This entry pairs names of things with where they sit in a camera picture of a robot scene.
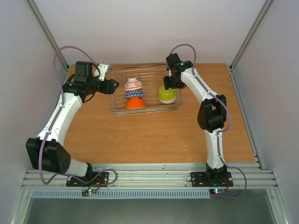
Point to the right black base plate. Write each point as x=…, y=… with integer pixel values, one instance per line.
x=200, y=179

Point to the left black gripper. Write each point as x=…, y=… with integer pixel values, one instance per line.
x=109, y=88

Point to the blue patterned bowl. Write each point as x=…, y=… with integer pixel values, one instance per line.
x=134, y=94

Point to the yellow bowl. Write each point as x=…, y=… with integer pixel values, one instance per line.
x=166, y=96

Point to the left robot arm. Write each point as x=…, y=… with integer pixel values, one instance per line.
x=46, y=151

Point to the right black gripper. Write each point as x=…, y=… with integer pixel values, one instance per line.
x=168, y=82

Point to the right controller board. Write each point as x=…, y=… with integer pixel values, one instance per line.
x=217, y=191

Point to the left controller board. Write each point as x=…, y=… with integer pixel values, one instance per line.
x=89, y=192

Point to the controller board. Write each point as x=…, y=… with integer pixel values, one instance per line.
x=89, y=192
x=217, y=191

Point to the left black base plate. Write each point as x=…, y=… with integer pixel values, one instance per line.
x=98, y=178

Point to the red patterned bowl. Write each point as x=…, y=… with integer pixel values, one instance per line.
x=132, y=83

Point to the grey slotted cable duct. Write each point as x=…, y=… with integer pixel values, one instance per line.
x=122, y=194

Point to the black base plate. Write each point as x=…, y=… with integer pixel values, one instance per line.
x=98, y=178
x=200, y=179

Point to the wire dish rack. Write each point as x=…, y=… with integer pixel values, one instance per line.
x=151, y=75

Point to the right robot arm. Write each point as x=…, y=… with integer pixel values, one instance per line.
x=211, y=117

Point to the white bowl orange outside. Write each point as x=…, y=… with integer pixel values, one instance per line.
x=135, y=102

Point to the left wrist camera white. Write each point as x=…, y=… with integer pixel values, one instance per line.
x=102, y=70

